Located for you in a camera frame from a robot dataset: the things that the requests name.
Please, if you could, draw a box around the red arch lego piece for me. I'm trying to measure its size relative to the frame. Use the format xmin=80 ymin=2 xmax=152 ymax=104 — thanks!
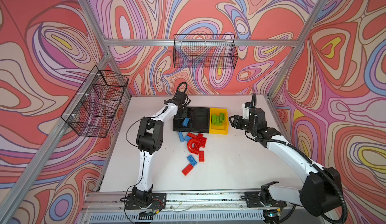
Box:
xmin=187 ymin=139 xmax=201 ymax=155

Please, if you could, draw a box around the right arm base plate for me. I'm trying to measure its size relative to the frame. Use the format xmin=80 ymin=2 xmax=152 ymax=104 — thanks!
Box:
xmin=241 ymin=191 xmax=287 ymax=208

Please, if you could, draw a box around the black plastic bin middle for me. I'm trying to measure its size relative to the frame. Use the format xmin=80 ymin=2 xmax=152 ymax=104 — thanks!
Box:
xmin=191 ymin=107 xmax=210 ymax=134

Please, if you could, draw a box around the green lego brick front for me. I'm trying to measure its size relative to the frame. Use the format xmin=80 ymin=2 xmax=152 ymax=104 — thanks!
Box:
xmin=219 ymin=112 xmax=226 ymax=124

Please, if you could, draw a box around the blue lego brick top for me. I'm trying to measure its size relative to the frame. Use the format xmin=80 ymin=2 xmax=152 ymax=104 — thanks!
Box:
xmin=178 ymin=132 xmax=185 ymax=143

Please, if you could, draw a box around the red lego brick front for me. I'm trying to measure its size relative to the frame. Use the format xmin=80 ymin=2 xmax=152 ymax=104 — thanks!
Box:
xmin=182 ymin=164 xmax=194 ymax=176

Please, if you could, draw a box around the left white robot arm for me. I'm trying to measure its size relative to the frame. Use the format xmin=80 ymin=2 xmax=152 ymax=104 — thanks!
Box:
xmin=130 ymin=91 xmax=190 ymax=206

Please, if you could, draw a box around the red lego brick top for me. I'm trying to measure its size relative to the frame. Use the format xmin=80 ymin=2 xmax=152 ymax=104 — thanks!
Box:
xmin=196 ymin=133 xmax=207 ymax=148

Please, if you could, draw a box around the yellow plastic bin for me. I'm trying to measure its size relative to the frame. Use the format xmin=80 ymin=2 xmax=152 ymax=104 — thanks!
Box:
xmin=209 ymin=107 xmax=229 ymax=135

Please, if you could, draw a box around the aluminium front rail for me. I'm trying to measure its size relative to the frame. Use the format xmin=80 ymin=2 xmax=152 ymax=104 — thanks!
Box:
xmin=78 ymin=187 xmax=329 ymax=224

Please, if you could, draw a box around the black plastic bin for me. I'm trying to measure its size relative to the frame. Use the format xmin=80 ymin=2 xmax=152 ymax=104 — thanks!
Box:
xmin=172 ymin=107 xmax=193 ymax=132
xmin=191 ymin=107 xmax=210 ymax=134

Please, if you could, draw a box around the black wire basket wall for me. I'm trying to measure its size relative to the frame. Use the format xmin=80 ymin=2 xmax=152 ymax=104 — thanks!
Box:
xmin=61 ymin=66 xmax=129 ymax=138
xmin=172 ymin=33 xmax=239 ymax=69

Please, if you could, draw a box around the green lego brick large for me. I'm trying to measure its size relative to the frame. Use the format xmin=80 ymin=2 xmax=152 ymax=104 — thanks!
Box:
xmin=211 ymin=114 xmax=221 ymax=125

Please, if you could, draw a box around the black wire basket left wall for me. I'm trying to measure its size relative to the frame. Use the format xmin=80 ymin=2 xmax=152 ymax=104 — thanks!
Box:
xmin=61 ymin=66 xmax=129 ymax=138

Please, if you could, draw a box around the red lego brick middle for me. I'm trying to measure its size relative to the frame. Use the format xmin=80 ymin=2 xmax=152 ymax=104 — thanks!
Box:
xmin=199 ymin=151 xmax=205 ymax=163

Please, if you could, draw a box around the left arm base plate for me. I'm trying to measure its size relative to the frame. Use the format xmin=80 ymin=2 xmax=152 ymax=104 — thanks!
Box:
xmin=124 ymin=193 xmax=167 ymax=211

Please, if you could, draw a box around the red lego brick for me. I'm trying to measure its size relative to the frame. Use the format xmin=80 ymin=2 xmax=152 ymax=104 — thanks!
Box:
xmin=199 ymin=151 xmax=205 ymax=163
xmin=196 ymin=133 xmax=207 ymax=148
xmin=182 ymin=164 xmax=194 ymax=176

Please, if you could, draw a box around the black wire basket back wall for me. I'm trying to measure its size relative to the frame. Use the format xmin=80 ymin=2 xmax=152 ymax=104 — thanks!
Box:
xmin=172 ymin=33 xmax=239 ymax=69

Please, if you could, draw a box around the blue lego brick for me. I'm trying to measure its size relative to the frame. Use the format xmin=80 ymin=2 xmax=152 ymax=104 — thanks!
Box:
xmin=187 ymin=155 xmax=198 ymax=167
xmin=182 ymin=117 xmax=190 ymax=127
xmin=178 ymin=132 xmax=185 ymax=143

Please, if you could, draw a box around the black plastic bin left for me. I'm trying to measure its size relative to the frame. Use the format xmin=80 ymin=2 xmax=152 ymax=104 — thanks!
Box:
xmin=172 ymin=107 xmax=193 ymax=132

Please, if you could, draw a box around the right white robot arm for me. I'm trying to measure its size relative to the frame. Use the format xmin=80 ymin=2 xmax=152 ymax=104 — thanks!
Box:
xmin=229 ymin=101 xmax=348 ymax=224

